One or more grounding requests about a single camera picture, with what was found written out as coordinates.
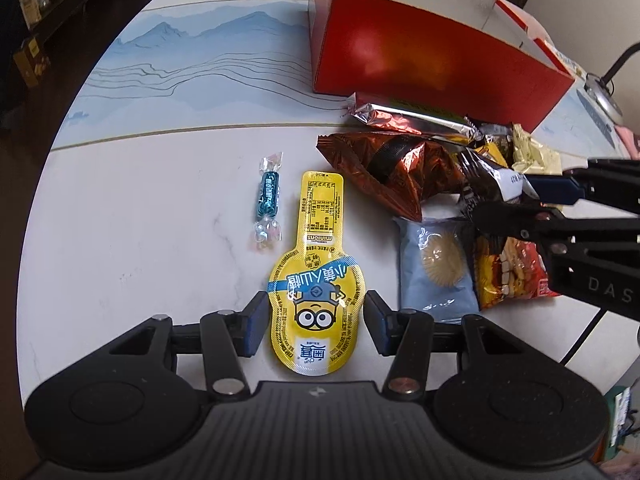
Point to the silver foil snack bar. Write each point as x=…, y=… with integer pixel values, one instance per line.
x=400, y=122

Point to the light blue biscuit packet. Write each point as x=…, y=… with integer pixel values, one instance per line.
x=425, y=290

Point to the white printed wrapper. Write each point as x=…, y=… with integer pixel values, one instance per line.
x=567, y=62

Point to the yellow cartoon jelly packet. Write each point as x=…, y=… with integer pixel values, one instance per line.
x=320, y=240

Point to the brown cardboard box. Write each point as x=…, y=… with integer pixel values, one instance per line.
x=30, y=60

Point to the gold foil packet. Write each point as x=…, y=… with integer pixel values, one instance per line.
x=535, y=155

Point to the blue wrapped candy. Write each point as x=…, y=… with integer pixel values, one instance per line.
x=267, y=195

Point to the pink cloth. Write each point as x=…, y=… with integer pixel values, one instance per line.
x=629, y=142

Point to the dark brown snack packet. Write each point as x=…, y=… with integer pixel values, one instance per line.
x=480, y=170

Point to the silver base desk lamp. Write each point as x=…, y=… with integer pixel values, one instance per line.
x=602, y=97

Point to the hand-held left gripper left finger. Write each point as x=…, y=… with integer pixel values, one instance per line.
x=257, y=322

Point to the red cardboard box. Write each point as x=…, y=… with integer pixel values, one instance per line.
x=425, y=50

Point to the red yellow snack packet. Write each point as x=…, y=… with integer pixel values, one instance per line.
x=505, y=275

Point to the green white box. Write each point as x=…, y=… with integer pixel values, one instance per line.
x=619, y=420

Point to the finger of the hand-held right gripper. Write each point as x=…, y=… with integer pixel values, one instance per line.
x=555, y=187
x=515, y=220

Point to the dark wooden media console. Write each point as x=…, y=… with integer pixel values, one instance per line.
x=75, y=5

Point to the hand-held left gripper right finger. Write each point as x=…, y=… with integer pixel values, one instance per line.
x=377, y=327

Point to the copper foil snack bag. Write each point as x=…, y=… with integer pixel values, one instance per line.
x=360, y=160

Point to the beige paper bag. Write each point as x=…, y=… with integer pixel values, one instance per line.
x=31, y=5

